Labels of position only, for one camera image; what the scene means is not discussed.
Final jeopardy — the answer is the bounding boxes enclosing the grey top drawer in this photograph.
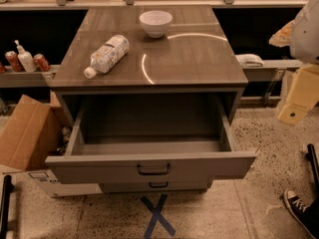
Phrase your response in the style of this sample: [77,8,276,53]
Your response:
[46,93,256,187]

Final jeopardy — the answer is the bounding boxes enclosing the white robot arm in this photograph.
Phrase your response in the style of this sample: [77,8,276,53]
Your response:
[269,0,319,125]

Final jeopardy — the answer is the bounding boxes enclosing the grey drawer cabinet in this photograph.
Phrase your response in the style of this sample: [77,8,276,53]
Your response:
[50,6,247,192]

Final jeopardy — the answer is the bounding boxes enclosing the black pole right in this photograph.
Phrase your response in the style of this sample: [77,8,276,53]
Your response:
[305,143,319,190]

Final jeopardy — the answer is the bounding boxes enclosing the black pole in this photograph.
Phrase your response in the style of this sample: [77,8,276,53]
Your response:
[305,143,319,190]
[0,175,14,239]

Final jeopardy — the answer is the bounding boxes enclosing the folded white cloth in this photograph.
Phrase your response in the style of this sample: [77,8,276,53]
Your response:
[235,54,264,68]

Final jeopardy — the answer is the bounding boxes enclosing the black white sneaker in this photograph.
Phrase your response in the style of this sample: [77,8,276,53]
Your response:
[283,189,319,239]

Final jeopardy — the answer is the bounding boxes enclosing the white ceramic bowl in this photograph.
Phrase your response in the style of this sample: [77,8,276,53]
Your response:
[139,10,172,38]

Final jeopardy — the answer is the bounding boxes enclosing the clear plastic water bottle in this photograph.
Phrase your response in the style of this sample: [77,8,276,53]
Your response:
[84,35,130,79]

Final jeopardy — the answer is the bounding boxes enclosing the red soda can right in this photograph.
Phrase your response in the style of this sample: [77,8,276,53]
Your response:
[34,54,51,72]

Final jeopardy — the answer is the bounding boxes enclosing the red soda can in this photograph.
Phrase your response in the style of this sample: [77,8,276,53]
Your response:
[5,51,23,72]
[34,54,51,72]

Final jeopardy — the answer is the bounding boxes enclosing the white printed cardboard box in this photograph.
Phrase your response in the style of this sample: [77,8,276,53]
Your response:
[28,169,102,197]

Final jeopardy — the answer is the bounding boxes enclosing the brown cardboard box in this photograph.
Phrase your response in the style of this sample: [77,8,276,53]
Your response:
[0,92,70,171]

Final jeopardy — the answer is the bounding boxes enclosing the red soda can left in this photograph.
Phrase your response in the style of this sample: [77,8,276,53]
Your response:
[5,51,23,72]

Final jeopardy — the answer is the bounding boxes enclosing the black pole left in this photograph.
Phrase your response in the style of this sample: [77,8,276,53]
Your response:
[0,175,14,239]

